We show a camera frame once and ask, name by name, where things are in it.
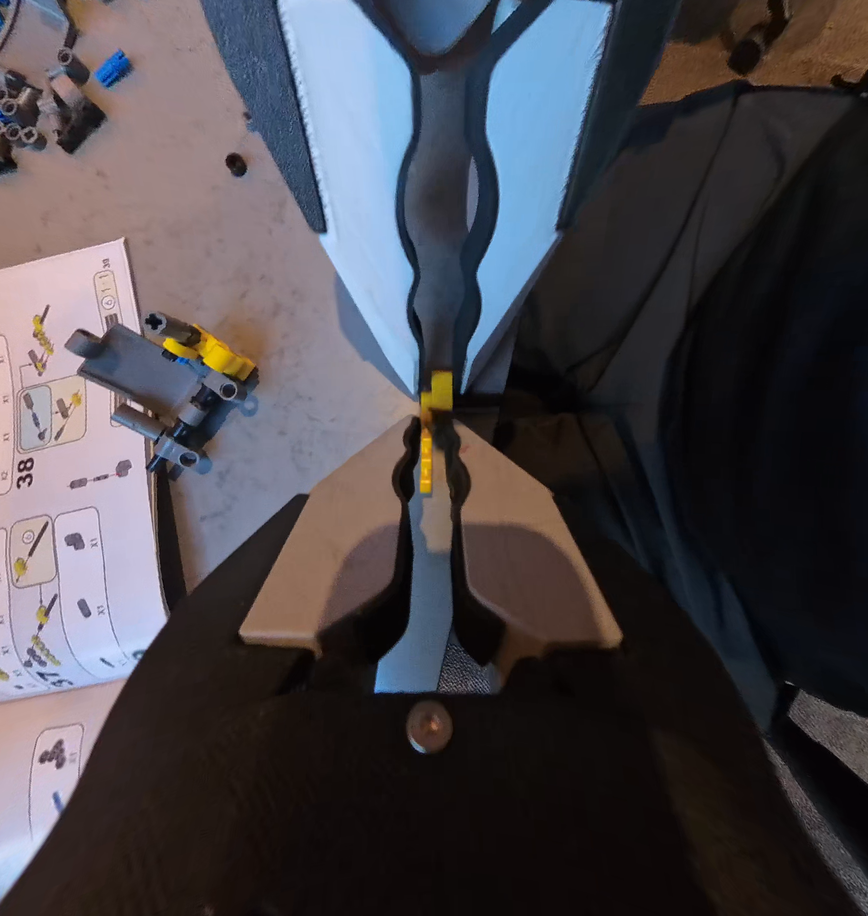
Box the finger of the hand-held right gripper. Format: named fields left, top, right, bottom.
left=280, top=0, right=438, bottom=402
left=453, top=0, right=615, bottom=399

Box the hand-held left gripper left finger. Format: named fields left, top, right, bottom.
left=238, top=416, right=424, bottom=662

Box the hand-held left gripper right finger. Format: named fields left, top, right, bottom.
left=442, top=420, right=624, bottom=677

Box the grey desk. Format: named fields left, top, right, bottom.
left=0, top=0, right=664, bottom=916

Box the pile of small building bricks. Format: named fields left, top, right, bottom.
left=0, top=0, right=109, bottom=180

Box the black office chair base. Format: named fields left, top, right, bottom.
left=723, top=0, right=843, bottom=75

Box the open instruction booklet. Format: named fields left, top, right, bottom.
left=0, top=237, right=173, bottom=916

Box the grey and yellow brick assembly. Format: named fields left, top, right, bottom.
left=65, top=315, right=259, bottom=470

